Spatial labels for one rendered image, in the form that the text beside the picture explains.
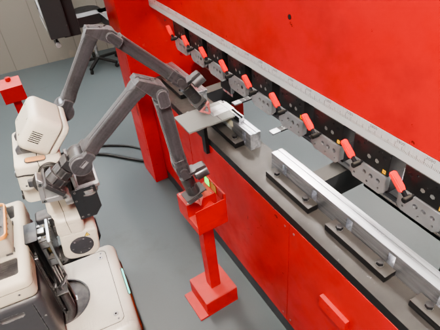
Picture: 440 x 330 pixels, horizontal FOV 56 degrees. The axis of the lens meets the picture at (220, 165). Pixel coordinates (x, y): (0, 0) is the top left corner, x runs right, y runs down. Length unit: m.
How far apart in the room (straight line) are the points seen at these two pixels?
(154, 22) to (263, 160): 1.26
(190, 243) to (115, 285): 0.68
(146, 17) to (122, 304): 1.70
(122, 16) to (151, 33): 0.22
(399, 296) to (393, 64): 0.77
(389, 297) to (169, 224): 1.81
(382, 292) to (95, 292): 1.47
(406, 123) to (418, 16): 0.28
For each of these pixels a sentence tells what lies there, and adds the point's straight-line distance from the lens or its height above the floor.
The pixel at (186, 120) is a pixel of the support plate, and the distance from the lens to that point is 2.12.
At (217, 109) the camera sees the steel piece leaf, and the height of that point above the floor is 1.00.
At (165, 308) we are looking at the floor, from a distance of 2.56.
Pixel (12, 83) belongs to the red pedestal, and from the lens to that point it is 3.54.
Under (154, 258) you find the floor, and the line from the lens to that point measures 2.80.
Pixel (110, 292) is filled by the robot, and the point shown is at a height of 0.28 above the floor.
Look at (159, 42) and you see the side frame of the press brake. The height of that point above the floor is 1.10.
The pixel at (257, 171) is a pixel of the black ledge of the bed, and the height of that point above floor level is 0.87.
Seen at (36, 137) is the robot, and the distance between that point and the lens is 1.66.
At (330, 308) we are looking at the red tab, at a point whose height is 0.62.
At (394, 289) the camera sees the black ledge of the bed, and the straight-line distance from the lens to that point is 1.56.
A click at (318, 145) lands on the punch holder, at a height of 1.20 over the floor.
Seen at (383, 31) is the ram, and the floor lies 1.68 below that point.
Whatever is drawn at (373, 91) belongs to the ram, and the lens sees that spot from 1.28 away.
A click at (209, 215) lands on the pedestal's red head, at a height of 0.76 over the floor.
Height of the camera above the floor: 2.11
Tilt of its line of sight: 38 degrees down
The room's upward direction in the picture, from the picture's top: 6 degrees counter-clockwise
